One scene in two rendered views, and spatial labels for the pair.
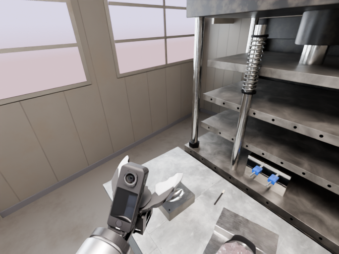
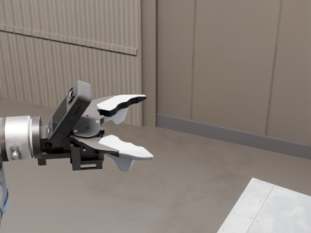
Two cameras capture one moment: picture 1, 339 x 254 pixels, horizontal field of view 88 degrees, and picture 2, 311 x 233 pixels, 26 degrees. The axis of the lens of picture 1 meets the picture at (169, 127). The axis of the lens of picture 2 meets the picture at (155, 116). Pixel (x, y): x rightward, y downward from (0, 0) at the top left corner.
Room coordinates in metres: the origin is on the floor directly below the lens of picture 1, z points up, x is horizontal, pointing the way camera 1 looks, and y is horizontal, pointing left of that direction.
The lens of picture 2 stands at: (-0.05, -0.81, 2.12)
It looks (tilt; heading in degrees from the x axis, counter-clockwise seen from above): 35 degrees down; 65
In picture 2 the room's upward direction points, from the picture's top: straight up
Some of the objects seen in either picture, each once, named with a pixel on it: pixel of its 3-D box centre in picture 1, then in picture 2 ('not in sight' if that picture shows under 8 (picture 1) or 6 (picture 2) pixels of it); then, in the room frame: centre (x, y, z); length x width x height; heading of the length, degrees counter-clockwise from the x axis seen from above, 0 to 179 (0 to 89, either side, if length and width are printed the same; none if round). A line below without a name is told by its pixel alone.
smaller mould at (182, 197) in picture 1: (174, 199); not in sight; (0.71, -0.02, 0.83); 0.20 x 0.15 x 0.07; 127
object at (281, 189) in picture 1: (281, 159); not in sight; (1.00, -0.83, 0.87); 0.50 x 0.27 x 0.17; 127
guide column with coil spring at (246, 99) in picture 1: (240, 133); not in sight; (1.02, -0.49, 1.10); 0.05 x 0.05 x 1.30
